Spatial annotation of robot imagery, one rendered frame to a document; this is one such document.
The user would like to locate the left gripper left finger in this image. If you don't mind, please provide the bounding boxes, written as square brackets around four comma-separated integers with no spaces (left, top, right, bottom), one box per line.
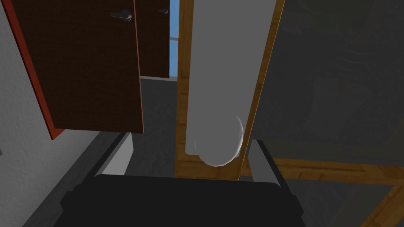
[91,132,133,178]

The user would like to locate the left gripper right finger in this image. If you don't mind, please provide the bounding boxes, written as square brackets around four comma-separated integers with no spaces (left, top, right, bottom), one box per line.
[244,139,283,187]

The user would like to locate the grey round door knob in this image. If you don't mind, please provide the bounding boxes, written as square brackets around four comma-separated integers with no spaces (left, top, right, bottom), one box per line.
[194,114,244,167]

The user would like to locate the dark brown door leaf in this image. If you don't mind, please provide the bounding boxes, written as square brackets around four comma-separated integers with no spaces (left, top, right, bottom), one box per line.
[1,0,145,141]
[135,0,171,79]

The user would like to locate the blue window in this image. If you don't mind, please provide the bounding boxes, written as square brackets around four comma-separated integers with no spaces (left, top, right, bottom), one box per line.
[169,0,180,78]

